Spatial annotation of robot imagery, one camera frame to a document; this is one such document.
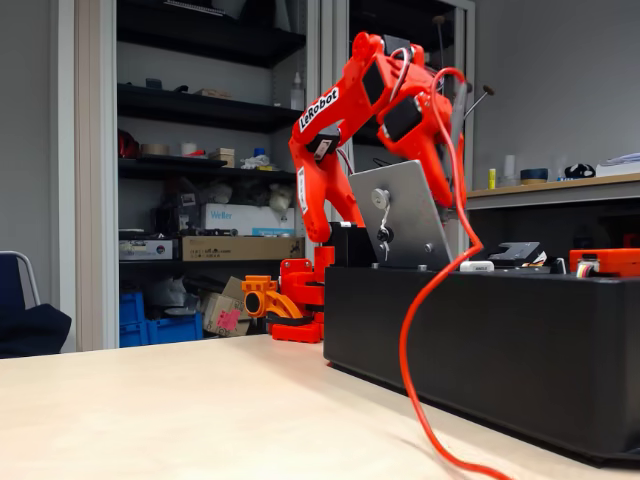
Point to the flat white box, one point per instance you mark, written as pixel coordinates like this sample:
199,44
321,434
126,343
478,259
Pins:
145,249

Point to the long brown cardboard box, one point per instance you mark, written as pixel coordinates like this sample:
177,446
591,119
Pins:
240,248

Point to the stack of papers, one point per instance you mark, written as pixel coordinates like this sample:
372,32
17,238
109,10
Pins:
620,165

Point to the white tape roll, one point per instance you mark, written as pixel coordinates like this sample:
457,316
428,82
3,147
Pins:
188,149

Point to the clear plastic bottle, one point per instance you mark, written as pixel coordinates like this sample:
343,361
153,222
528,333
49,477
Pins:
297,95

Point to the blue plastic crate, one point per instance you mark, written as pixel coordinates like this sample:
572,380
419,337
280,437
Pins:
175,330
131,320

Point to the cardboard box with pink sticker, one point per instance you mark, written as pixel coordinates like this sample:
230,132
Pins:
220,312

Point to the red display module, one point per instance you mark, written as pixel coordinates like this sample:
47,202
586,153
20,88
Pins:
615,260

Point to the black and white device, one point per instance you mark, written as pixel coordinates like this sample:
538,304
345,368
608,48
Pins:
584,171

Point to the red shelf object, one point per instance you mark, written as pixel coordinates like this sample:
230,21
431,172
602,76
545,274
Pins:
127,146

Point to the dark tape roll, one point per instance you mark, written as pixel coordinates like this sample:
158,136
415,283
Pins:
533,176

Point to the black task board box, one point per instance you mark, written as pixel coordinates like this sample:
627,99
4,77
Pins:
500,350

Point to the blue chair with metal frame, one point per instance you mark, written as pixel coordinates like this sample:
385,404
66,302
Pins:
10,285

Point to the black corner block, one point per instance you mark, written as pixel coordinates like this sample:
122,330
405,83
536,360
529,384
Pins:
350,245

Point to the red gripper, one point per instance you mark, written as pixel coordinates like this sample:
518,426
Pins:
431,134

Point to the white Weller box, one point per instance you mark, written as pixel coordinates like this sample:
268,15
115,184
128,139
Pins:
240,217

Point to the white slider knob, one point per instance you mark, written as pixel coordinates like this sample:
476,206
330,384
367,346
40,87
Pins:
475,266

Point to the beige tape roll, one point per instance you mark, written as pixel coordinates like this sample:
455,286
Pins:
155,150

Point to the small wooden box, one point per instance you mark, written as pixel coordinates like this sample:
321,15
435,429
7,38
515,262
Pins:
222,157

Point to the crumpled white cloth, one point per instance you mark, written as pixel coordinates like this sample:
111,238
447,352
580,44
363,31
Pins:
256,162

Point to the wooden top desk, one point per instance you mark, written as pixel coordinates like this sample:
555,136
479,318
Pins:
550,190

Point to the red robot arm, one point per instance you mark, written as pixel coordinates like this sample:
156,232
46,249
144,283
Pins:
320,190

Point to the thin rod with dark tip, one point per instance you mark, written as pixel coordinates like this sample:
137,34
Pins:
439,20
488,90

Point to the grey hinged door panel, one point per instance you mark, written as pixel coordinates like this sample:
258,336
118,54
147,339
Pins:
400,200

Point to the white cylinder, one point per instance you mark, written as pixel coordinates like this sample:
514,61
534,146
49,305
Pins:
509,170

